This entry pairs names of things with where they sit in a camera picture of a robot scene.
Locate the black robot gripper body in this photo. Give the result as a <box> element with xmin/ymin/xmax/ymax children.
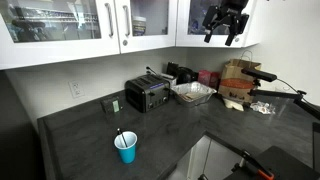
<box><xmin>202</xmin><ymin>0</ymin><xmax>251</xmax><ymax>35</ymax></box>

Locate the blue plastic cup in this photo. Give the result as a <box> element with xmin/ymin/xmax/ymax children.
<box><xmin>113</xmin><ymin>130</ymin><xmax>138</xmax><ymax>165</ymax></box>

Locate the black straw in cup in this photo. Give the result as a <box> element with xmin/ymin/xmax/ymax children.
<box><xmin>116</xmin><ymin>127</ymin><xmax>129</xmax><ymax>149</ymax></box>

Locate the corner glass cabinet door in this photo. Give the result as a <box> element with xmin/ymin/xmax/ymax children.
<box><xmin>175</xmin><ymin>0</ymin><xmax>258</xmax><ymax>49</ymax></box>

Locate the red box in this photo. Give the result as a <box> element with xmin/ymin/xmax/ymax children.
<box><xmin>197</xmin><ymin>69</ymin><xmax>221</xmax><ymax>90</ymax></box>

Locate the brown paper bag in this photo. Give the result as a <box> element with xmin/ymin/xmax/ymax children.
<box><xmin>217</xmin><ymin>50</ymin><xmax>263</xmax><ymax>105</ymax></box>

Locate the black kitchen appliance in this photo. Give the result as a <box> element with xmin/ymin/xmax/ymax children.
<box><xmin>166</xmin><ymin>61</ymin><xmax>200</xmax><ymax>85</ymax></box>

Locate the aluminium foil tray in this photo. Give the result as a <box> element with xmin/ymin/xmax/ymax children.
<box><xmin>170</xmin><ymin>81</ymin><xmax>218</xmax><ymax>108</ymax></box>

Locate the narrow glass cabinet door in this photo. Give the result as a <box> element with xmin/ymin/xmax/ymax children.
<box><xmin>114</xmin><ymin>0</ymin><xmax>178</xmax><ymax>55</ymax></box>

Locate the food in foil tray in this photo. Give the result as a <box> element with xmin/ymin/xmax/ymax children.
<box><xmin>179</xmin><ymin>91</ymin><xmax>205</xmax><ymax>102</ymax></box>

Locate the white paper piece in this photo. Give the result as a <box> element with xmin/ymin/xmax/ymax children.
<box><xmin>222</xmin><ymin>97</ymin><xmax>245</xmax><ymax>112</ymax></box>

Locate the jar inside cabinet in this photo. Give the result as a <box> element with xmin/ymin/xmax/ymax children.
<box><xmin>131</xmin><ymin>15</ymin><xmax>148</xmax><ymax>37</ymax></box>

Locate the clear plastic wrapper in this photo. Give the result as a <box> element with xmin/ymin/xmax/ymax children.
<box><xmin>249</xmin><ymin>100</ymin><xmax>277</xmax><ymax>116</ymax></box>

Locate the black and silver toaster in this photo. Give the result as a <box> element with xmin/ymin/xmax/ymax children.
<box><xmin>124</xmin><ymin>73</ymin><xmax>172</xmax><ymax>114</ymax></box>

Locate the green bottle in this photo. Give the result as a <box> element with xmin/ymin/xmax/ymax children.
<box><xmin>100</xmin><ymin>96</ymin><xmax>123</xmax><ymax>115</ymax></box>

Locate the white lower cabinet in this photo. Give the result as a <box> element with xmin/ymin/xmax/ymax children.
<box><xmin>185</xmin><ymin>134</ymin><xmax>245</xmax><ymax>180</ymax></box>

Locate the black perforated work table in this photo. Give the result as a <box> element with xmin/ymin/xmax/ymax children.
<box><xmin>222</xmin><ymin>145</ymin><xmax>320</xmax><ymax>180</ymax></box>

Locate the wide glass cabinet door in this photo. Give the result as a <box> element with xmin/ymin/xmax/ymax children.
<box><xmin>0</xmin><ymin>0</ymin><xmax>121</xmax><ymax>71</ymax></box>

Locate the black bar camera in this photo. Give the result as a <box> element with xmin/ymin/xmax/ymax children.
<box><xmin>240</xmin><ymin>67</ymin><xmax>278</xmax><ymax>84</ymax></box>

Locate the thin camera cable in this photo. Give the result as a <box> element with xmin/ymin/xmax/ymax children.
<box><xmin>275</xmin><ymin>77</ymin><xmax>305</xmax><ymax>98</ymax></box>

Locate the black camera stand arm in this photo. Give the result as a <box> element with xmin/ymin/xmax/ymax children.
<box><xmin>247</xmin><ymin>78</ymin><xmax>320</xmax><ymax>121</ymax></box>

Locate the silver cabinet door handle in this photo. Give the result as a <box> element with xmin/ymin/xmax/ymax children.
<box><xmin>122</xmin><ymin>4</ymin><xmax>132</xmax><ymax>38</ymax></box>
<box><xmin>104</xmin><ymin>2</ymin><xmax>115</xmax><ymax>39</ymax></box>

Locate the orange handled black clamp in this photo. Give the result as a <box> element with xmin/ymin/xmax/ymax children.
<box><xmin>229</xmin><ymin>149</ymin><xmax>276</xmax><ymax>180</ymax></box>

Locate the white wall outlet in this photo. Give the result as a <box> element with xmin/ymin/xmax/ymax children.
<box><xmin>68</xmin><ymin>79</ymin><xmax>86</xmax><ymax>100</ymax></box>

